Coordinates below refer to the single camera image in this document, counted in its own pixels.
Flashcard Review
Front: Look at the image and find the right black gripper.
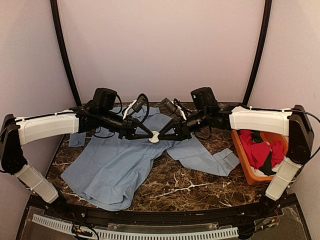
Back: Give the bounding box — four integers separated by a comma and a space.
157, 107, 209, 140

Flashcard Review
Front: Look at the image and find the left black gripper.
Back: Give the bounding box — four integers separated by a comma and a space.
99, 109, 154, 140

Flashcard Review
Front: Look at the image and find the round floral brooch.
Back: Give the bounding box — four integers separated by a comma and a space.
148, 130, 160, 144

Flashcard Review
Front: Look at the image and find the light blue shirt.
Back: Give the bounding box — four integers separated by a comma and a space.
61, 128, 240, 211

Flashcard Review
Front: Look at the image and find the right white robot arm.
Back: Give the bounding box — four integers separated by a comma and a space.
157, 87, 315, 217

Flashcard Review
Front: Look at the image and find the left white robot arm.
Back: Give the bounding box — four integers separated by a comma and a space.
0, 88, 153, 218

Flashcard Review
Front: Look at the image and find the red garment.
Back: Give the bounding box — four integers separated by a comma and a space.
239, 130, 285, 176

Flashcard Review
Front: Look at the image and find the white garment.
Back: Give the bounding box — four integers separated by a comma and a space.
250, 164, 281, 178

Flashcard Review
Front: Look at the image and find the orange plastic basin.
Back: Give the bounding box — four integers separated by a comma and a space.
231, 129, 288, 185

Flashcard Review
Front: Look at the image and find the black front rail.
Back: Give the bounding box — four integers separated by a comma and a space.
27, 193, 298, 232

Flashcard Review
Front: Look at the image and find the white slotted cable duct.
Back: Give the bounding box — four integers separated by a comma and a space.
31, 213, 239, 239

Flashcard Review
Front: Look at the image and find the left black frame post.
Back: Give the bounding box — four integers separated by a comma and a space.
50, 0, 82, 106

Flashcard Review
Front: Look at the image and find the black frame post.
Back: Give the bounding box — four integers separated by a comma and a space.
242, 0, 273, 106
50, 0, 82, 106

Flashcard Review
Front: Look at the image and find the right black frame post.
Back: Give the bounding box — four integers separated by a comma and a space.
242, 0, 273, 106

